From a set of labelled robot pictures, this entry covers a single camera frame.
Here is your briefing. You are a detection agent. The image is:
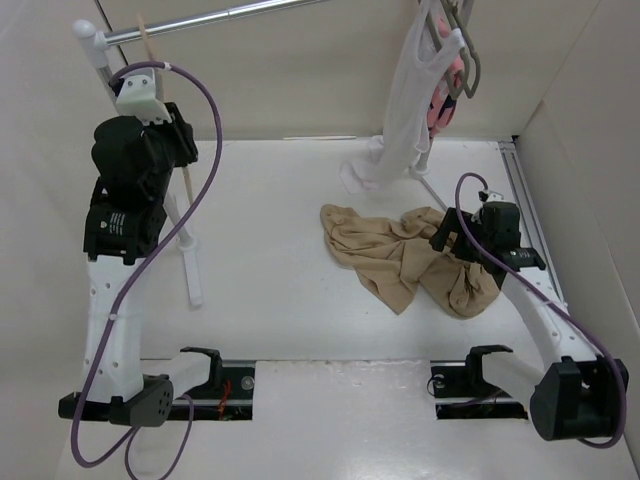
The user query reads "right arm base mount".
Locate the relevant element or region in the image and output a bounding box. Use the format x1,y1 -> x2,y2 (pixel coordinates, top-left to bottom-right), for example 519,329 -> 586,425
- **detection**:
427,361 -> 528,420

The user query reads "aluminium rail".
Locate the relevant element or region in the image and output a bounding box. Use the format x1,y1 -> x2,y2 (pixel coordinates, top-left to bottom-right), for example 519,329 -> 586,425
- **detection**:
498,140 -> 565,302

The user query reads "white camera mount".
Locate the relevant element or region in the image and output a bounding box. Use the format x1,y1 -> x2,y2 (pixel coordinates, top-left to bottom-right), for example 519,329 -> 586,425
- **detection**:
115,68 -> 173,126
472,189 -> 504,224

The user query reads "white clothes rack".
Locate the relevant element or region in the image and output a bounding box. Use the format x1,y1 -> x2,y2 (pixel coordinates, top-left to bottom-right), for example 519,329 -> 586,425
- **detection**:
72,0 -> 481,311

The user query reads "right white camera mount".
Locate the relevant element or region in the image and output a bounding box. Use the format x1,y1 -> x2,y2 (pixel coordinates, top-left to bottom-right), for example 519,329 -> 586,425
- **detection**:
472,189 -> 504,224

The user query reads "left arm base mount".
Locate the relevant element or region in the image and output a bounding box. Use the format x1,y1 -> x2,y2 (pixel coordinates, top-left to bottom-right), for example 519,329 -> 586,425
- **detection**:
80,361 -> 256,427

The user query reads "white tank top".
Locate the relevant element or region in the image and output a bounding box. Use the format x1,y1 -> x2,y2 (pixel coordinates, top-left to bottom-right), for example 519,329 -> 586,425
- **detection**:
340,1 -> 465,194

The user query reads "beige t shirt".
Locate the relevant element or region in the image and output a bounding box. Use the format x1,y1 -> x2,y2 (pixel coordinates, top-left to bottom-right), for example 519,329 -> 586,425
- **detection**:
320,204 -> 500,319

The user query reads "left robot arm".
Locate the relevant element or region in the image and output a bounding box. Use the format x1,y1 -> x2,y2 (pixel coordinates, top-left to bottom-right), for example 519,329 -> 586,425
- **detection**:
58,102 -> 223,427

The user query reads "grey clothes hanger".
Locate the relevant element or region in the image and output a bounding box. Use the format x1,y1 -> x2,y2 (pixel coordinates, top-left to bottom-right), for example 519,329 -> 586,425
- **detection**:
441,0 -> 481,100

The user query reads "wooden clothes hanger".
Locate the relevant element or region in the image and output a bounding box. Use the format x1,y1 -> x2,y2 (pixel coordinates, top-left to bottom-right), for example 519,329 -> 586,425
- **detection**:
136,13 -> 194,204

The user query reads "pink patterned garment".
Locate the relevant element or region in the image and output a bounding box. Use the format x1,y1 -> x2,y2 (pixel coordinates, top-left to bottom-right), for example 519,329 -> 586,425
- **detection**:
425,14 -> 465,139

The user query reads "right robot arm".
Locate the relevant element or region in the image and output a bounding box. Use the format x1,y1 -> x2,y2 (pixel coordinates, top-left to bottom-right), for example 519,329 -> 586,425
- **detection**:
430,200 -> 629,448

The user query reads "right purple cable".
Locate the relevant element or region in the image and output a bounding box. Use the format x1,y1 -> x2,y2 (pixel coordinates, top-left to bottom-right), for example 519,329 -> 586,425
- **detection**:
454,172 -> 629,448

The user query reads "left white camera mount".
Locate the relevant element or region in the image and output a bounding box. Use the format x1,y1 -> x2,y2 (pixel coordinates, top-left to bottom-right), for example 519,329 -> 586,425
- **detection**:
115,68 -> 173,126

